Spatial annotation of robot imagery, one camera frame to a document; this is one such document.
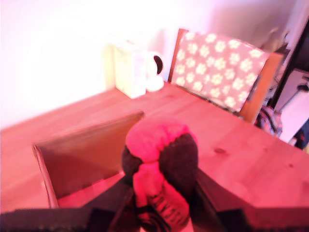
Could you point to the red and black footbag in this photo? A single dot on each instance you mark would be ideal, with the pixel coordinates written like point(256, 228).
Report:
point(154, 142)

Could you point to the cardboard dice tower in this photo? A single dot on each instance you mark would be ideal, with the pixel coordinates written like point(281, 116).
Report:
point(79, 157)

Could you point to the patterned backpack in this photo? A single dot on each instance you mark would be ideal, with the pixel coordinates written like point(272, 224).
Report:
point(269, 120)

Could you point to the wooden chair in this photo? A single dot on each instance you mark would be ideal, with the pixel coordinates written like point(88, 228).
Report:
point(262, 96)

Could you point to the white cabinet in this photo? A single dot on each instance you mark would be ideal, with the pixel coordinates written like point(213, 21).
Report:
point(293, 113)

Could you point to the paw print blanket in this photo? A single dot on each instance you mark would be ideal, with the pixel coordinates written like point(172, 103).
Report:
point(217, 70)

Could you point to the cream carton box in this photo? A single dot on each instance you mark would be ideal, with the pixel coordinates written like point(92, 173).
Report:
point(128, 70)

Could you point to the black device on cabinet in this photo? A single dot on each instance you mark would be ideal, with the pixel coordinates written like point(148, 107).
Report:
point(303, 86)

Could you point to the small white round camera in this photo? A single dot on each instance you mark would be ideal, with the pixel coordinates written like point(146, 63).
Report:
point(154, 82)

